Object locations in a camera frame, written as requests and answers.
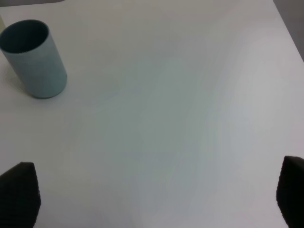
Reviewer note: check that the pale green tall cup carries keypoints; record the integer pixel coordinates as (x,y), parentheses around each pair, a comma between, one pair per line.
(2,25)

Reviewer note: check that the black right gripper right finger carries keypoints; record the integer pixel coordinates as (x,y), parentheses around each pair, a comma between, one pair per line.
(290,191)

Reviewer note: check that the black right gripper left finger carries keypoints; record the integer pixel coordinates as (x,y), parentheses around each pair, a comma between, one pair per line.
(20,198)

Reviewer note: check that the teal blue tall cup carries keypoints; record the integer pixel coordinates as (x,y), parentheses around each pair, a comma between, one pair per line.
(30,50)

